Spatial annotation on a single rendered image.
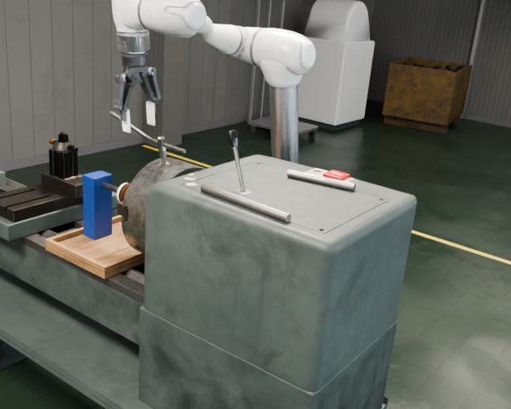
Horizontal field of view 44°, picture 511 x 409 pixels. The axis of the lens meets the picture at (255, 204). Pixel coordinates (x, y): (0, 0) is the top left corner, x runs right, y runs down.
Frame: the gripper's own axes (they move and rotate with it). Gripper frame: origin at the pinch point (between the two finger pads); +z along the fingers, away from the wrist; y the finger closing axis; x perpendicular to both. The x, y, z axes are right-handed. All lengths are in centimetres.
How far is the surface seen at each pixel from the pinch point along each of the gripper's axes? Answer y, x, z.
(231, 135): -1.2, 36.0, -3.0
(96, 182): 0.7, -23.5, 26.7
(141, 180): 5.7, 6.4, 15.9
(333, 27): -548, -288, 69
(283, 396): 18, 70, 53
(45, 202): 7, -46, 39
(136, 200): 9.6, 8.3, 20.3
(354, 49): -561, -265, 93
